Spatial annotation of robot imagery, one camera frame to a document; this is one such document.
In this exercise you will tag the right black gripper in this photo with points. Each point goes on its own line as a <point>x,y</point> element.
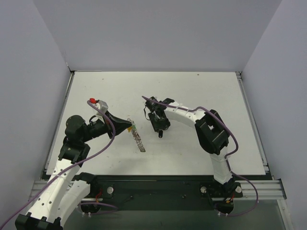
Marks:
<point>159,125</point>

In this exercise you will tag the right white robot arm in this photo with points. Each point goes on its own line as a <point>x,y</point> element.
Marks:
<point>213,135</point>

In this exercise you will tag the silver key with black fob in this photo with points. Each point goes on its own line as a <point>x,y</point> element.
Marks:
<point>160,133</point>

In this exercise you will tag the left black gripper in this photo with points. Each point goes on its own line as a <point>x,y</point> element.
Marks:
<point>110,125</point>

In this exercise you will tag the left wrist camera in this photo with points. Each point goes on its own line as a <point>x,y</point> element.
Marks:
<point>98,105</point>

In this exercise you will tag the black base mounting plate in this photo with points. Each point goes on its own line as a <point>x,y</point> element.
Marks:
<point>109,193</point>

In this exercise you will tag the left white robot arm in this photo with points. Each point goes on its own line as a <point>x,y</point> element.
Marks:
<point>60,196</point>

